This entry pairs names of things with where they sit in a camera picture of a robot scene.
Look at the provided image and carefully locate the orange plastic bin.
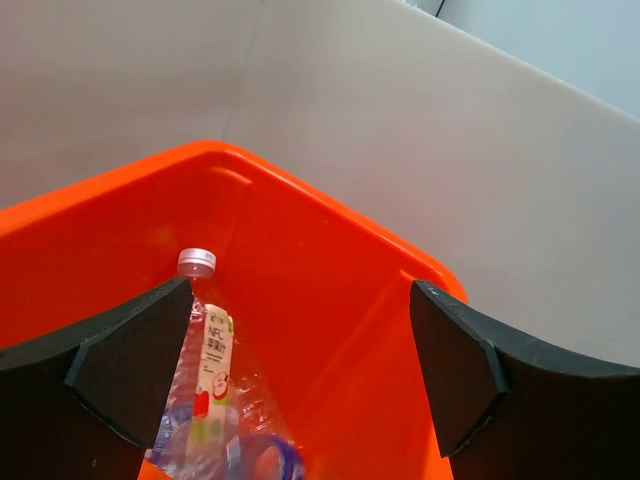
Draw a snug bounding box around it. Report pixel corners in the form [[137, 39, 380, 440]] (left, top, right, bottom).
[[1, 141, 465, 479]]

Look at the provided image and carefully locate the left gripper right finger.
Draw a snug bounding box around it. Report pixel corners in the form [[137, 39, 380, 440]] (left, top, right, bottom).
[[409, 281, 639, 479]]

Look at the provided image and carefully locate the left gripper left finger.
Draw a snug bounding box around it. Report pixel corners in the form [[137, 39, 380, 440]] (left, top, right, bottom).
[[1, 278, 194, 479]]

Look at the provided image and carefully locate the yellow label plastic bottle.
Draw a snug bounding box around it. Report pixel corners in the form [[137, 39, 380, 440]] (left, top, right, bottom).
[[149, 247, 261, 480]]

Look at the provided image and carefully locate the blue label crushed bottle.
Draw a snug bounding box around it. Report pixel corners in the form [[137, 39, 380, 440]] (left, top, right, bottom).
[[221, 388, 307, 480]]

